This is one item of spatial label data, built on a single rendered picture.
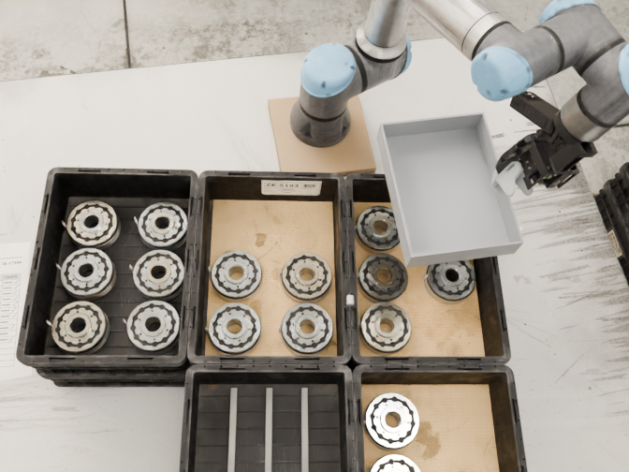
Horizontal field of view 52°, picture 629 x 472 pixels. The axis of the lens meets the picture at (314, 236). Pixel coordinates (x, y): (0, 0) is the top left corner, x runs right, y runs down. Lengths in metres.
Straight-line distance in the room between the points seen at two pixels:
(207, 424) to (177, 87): 0.88
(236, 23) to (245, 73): 1.07
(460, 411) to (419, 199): 0.42
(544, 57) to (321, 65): 0.63
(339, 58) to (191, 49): 1.34
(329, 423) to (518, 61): 0.74
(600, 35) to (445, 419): 0.74
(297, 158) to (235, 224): 0.28
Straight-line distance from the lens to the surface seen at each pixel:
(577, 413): 1.57
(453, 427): 1.33
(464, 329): 1.38
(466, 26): 1.01
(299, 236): 1.39
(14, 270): 1.60
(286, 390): 1.30
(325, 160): 1.61
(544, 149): 1.13
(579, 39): 1.02
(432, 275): 1.37
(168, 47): 2.77
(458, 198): 1.23
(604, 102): 1.04
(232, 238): 1.39
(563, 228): 1.71
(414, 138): 1.28
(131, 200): 1.46
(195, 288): 1.25
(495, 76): 0.95
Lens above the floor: 2.10
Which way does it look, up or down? 65 degrees down
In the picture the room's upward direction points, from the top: 10 degrees clockwise
